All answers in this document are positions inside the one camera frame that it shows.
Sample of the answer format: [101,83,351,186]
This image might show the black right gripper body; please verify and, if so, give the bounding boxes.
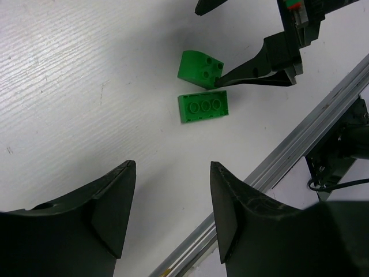
[277,0,354,75]

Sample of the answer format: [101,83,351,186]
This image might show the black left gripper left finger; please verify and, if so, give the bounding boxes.
[1,160,136,276]

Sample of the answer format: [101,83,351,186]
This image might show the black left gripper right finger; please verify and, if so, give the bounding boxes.
[210,162,368,276]

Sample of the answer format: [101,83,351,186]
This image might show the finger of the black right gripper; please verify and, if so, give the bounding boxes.
[214,32,297,88]
[195,0,227,16]

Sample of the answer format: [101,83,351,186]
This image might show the green 2x2 lego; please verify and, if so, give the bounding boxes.
[177,50,224,89]

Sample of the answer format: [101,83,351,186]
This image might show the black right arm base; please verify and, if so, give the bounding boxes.
[305,98,368,201]

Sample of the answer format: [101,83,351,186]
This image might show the green 2x3 lego plate brick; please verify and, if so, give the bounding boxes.
[178,91,229,123]

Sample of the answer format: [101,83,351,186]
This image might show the aluminium front rail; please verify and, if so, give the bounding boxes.
[151,57,368,276]

